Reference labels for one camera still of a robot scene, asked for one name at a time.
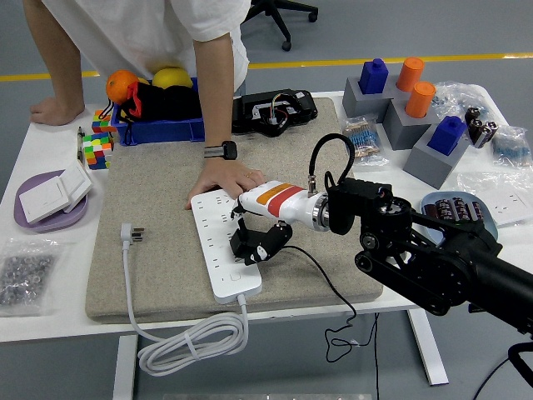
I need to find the clear bag of striped resistors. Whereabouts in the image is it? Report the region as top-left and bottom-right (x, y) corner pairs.
(341, 115), (391, 168)

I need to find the large white wall switch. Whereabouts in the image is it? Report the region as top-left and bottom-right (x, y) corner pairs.
(18, 176), (72, 225)

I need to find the white power cable with plug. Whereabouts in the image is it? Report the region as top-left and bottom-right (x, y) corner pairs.
(119, 222), (250, 378)

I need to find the grey block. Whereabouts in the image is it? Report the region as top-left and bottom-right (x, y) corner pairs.
(381, 97), (442, 151)
(402, 122), (471, 189)
(342, 77), (401, 118)

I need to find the person's left hand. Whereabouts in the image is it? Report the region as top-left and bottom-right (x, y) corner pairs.
(185, 157), (267, 211)

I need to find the black adapter cord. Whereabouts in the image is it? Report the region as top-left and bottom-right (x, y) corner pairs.
(281, 244), (382, 400)

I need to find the black plug adapter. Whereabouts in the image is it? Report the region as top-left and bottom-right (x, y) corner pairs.
(230, 227), (267, 267)

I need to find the black office chair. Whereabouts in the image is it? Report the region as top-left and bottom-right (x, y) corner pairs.
(245, 0), (320, 53)

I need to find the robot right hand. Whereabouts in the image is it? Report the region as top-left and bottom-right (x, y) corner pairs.
(230, 179), (326, 267)

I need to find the orange-sided puzzle cube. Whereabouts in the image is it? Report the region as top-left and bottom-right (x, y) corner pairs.
(91, 108), (117, 134)

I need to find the clear bag of metal nuts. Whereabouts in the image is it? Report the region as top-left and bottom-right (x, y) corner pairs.
(0, 237), (70, 318)

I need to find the white-edged puzzle cube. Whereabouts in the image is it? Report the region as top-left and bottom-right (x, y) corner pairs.
(82, 132), (116, 171)

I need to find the person's right hand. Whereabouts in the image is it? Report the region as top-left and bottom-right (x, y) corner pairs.
(29, 96), (87, 126)

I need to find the blue peg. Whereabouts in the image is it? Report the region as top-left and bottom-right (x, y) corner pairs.
(358, 57), (390, 95)
(427, 115), (467, 158)

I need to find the black electronic device with wires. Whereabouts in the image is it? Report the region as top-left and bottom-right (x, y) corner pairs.
(231, 88), (320, 138)

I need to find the light blue tray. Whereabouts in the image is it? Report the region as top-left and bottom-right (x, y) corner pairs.
(420, 190), (500, 247)

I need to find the silver pen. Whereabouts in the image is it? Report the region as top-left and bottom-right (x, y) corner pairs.
(76, 126), (87, 168)

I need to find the black wristwatch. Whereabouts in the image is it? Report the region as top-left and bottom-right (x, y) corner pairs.
(202, 140), (238, 161)

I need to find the black pouch with red trim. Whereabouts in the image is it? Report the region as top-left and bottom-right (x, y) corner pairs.
(111, 81), (201, 125)

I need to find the grey-brown mat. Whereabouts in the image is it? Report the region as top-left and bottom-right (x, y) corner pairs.
(85, 97), (384, 324)

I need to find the large yellow lemon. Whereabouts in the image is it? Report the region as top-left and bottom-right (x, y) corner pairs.
(152, 67), (194, 89)

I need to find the orange cylinder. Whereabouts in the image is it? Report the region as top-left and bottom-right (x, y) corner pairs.
(396, 57), (426, 93)
(405, 81), (437, 119)

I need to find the purple tray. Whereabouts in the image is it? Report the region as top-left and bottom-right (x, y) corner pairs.
(13, 169), (90, 233)

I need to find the white table leg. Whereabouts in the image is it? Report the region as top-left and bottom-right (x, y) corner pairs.
(112, 335), (138, 400)
(406, 310), (450, 387)

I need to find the white power strip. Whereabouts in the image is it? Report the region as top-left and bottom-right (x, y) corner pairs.
(190, 189), (264, 304)

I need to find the large crumpled clear bag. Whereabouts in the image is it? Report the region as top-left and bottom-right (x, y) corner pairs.
(432, 80), (501, 126)

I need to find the orange fruit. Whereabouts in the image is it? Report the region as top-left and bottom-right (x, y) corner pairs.
(105, 69), (141, 105)

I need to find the person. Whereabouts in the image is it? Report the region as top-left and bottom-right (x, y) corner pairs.
(41, 0), (253, 91)

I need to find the blue plastic bin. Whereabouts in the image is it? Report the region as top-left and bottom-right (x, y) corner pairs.
(110, 76), (207, 147)

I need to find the small white wall switch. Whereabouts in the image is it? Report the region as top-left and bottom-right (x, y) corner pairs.
(60, 160), (93, 214)

